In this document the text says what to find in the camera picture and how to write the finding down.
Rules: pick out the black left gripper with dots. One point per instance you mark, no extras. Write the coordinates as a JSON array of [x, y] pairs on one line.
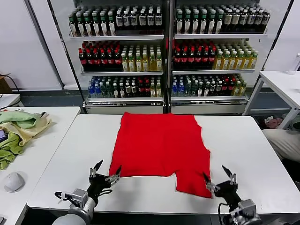
[[98, 186]]

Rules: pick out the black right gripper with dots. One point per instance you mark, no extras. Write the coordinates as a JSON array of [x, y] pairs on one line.
[[227, 192]]

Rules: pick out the red knit garment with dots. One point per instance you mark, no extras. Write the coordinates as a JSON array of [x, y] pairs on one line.
[[159, 145]]

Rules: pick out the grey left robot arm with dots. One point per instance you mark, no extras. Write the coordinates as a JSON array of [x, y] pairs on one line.
[[82, 209]]

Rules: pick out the pink and white clothes pile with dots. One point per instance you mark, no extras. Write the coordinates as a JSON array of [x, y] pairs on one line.
[[273, 123]]

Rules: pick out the beige trousers leg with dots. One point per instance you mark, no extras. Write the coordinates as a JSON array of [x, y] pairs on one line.
[[286, 143]]

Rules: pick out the cream yellow cloth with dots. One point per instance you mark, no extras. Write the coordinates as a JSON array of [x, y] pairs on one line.
[[30, 133]]

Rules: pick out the small dark clothing tag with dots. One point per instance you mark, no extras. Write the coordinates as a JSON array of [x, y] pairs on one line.
[[44, 114]]

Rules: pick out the green-tint water bottle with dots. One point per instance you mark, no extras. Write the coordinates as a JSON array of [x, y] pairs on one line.
[[103, 90], [187, 88], [109, 90], [193, 88]]

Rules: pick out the blue water bottle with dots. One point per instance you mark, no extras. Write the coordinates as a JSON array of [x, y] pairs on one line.
[[181, 88], [97, 90], [91, 90], [174, 88]]

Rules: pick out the small white-cap dark bottle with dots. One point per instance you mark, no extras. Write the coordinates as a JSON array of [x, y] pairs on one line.
[[199, 88], [206, 88], [218, 88], [115, 90], [128, 90], [134, 90], [122, 90], [212, 88]]

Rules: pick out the white computer mouse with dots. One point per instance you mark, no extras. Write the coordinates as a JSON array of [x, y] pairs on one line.
[[12, 181]]

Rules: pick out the small red-cap cola bottle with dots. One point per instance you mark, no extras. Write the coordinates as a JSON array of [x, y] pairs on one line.
[[230, 88], [224, 88], [140, 90], [146, 90]]

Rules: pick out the pale green container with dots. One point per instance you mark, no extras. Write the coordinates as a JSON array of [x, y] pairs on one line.
[[295, 124]]

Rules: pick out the small yellow juice bottle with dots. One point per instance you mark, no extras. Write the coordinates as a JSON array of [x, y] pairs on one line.
[[237, 88], [159, 90], [243, 88], [152, 90]]

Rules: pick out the olive green cloth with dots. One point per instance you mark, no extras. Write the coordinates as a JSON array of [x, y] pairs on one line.
[[9, 150]]

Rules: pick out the light green cloth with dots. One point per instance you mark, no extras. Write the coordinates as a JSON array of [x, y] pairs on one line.
[[23, 119]]

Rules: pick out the smartphone with purple screen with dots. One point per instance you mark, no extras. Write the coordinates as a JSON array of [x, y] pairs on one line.
[[2, 136]]

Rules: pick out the black flat device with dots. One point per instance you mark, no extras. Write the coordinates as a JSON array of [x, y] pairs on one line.
[[2, 221]]

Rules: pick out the white table with metal legs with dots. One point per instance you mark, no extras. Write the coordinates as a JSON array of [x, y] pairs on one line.
[[281, 82]]

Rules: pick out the white rounded-corner desk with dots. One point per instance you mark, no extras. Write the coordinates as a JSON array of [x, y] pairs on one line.
[[9, 100]]

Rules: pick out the brown cardboard box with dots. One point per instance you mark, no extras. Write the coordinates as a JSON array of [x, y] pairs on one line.
[[3, 84]]

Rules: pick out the drinks shelf unit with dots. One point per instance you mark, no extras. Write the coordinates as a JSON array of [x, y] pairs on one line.
[[220, 36], [117, 37]]

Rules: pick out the green-cap tea bottle white label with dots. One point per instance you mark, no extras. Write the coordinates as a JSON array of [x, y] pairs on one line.
[[219, 27], [88, 29], [195, 27], [187, 27], [80, 29], [203, 27], [179, 27], [211, 27], [72, 29], [111, 29], [103, 29], [96, 29]]

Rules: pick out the white-cap bottle dark label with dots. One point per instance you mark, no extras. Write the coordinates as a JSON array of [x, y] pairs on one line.
[[143, 21], [150, 21], [135, 21], [158, 21], [119, 21], [127, 21]]

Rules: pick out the white-cap bottle beige label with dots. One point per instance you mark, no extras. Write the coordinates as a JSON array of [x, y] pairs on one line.
[[234, 20], [258, 20], [227, 20], [242, 20], [266, 20], [250, 20]]

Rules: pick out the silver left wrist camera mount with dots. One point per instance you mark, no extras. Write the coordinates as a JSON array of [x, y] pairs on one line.
[[78, 195]]

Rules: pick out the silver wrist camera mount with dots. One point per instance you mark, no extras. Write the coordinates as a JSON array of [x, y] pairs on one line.
[[248, 207], [78, 195]]

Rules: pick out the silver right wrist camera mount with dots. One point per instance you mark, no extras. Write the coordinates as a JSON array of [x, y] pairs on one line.
[[248, 207]]

